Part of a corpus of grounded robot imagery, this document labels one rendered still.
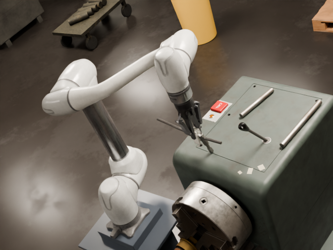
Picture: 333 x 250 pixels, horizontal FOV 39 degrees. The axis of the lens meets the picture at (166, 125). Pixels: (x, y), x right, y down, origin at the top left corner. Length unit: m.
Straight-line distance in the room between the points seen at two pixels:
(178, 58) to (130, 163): 0.86
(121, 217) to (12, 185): 2.34
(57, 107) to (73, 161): 2.40
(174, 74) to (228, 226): 0.60
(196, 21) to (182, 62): 3.32
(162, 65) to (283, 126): 0.60
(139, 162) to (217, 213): 0.74
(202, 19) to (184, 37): 3.21
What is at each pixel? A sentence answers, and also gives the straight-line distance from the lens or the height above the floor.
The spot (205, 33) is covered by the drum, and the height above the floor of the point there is 0.11.
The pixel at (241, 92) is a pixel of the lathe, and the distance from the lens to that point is 2.19.
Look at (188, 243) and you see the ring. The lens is 1.85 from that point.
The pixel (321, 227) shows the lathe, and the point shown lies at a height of 0.67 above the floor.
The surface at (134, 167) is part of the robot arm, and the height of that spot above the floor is 1.03.
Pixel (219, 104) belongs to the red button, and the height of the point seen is 1.27.
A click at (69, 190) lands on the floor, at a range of 4.11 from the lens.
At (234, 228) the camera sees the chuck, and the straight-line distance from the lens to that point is 1.81.
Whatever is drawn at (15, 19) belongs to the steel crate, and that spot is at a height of 0.27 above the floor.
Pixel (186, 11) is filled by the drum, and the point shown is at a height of 0.44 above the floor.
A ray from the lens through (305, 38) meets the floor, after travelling 4.78.
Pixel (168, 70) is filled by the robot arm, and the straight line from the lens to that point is 1.64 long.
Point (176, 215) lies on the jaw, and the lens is 1.85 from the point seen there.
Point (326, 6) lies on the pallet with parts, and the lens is 4.95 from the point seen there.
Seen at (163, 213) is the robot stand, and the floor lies 0.75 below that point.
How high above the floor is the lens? 2.57
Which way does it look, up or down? 38 degrees down
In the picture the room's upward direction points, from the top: 24 degrees counter-clockwise
